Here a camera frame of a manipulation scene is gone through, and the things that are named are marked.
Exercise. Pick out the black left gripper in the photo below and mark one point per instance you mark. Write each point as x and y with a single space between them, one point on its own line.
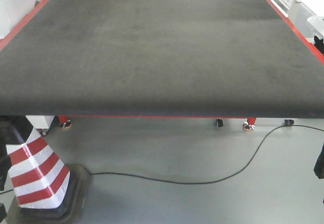
5 165

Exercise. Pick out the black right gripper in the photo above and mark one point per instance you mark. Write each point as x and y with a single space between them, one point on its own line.
319 165

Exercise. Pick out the black conveyor belt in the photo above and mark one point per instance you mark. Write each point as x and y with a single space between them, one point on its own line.
157 56

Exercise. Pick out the left red white traffic cone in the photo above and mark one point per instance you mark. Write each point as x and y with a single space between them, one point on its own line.
46 189

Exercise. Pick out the red conveyor frame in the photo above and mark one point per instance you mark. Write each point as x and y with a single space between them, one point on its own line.
291 21

